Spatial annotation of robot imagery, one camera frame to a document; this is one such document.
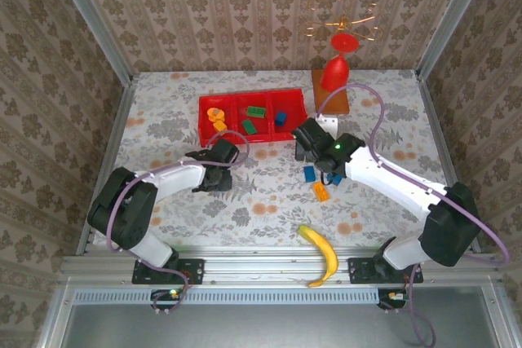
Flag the small electronics board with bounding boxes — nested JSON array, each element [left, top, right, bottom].
[[377, 289, 409, 311], [151, 289, 184, 311]]

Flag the grey metal panel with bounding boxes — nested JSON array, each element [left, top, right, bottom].
[[40, 282, 522, 348]]

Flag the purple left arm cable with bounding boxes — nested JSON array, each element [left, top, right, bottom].
[[104, 130, 250, 316]]

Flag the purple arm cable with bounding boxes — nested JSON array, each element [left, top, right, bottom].
[[104, 130, 250, 316], [316, 82, 511, 347]]

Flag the wooden block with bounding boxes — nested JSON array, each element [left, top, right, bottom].
[[312, 68, 352, 117]]

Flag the gold wire ornament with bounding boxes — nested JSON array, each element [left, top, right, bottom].
[[299, 0, 384, 42]]

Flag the aluminium front rail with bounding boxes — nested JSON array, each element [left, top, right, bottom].
[[60, 248, 505, 286]]

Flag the aluminium frame post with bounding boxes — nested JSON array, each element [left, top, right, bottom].
[[415, 0, 497, 80], [44, 0, 135, 84]]

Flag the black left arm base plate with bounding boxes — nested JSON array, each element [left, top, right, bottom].
[[131, 258, 206, 285]]

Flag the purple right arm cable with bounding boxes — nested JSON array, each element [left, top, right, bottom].
[[316, 82, 511, 347]]

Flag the grey slotted cable duct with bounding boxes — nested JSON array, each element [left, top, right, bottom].
[[72, 287, 379, 305]]

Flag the yellow banana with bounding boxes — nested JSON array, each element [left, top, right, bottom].
[[296, 224, 339, 289]]

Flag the red upturned goblet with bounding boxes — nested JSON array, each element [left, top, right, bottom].
[[319, 33, 361, 92]]

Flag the aluminium table side rail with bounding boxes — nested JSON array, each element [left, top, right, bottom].
[[76, 77, 138, 258], [415, 73, 482, 255]]

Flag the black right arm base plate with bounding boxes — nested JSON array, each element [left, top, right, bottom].
[[347, 257, 424, 285]]

